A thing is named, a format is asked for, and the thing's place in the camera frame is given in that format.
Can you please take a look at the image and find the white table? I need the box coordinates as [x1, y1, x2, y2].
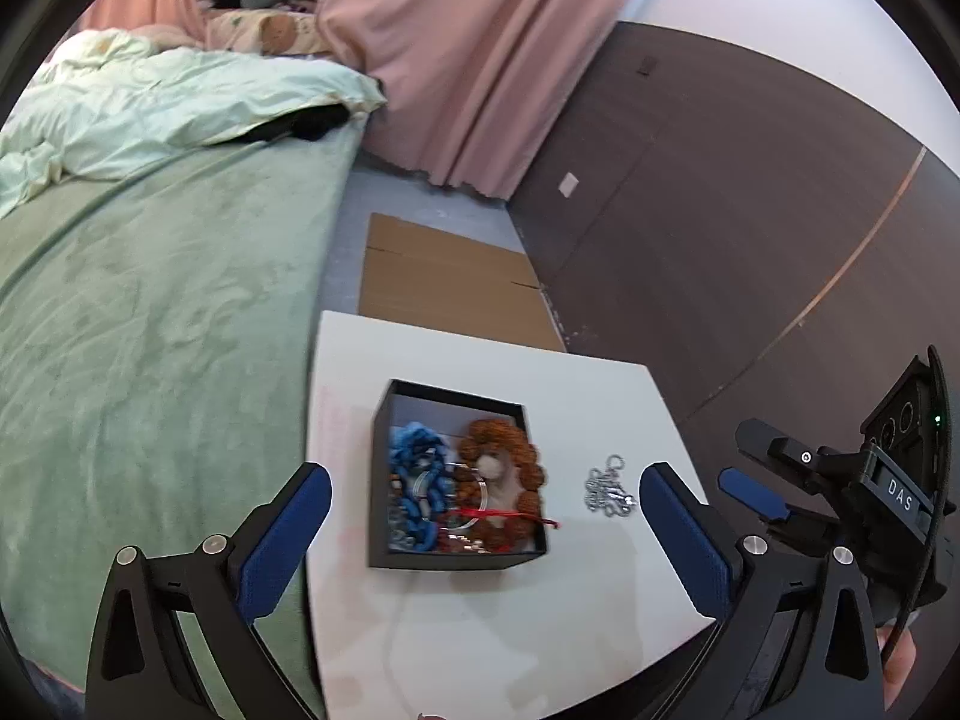
[308, 312, 706, 718]

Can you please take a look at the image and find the floral pillow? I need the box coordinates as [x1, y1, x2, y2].
[205, 10, 331, 57]

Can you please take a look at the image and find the pale green duvet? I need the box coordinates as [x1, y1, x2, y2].
[2, 28, 386, 215]

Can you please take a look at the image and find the pink butterfly pendant red cord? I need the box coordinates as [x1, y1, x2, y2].
[440, 460, 563, 553]

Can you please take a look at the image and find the person's right hand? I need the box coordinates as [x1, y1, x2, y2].
[882, 631, 918, 709]

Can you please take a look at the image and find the grey-blue bead bracelet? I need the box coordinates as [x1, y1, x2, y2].
[385, 478, 445, 550]

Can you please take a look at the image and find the black garment on bed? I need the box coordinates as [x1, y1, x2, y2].
[221, 104, 352, 145]

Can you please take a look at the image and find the silver chain keyring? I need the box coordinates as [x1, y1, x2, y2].
[584, 454, 636, 518]

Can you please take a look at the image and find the white wall socket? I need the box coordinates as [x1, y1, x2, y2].
[558, 172, 579, 199]

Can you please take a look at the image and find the flattened cardboard sheet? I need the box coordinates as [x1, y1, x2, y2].
[358, 213, 565, 351]

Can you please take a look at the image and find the green bed cover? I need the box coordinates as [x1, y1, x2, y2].
[2, 121, 363, 718]

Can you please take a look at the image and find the black jewelry box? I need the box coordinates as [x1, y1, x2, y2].
[368, 379, 555, 572]

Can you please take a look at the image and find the brown rudraksha bead bracelet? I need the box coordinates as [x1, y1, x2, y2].
[449, 416, 547, 550]

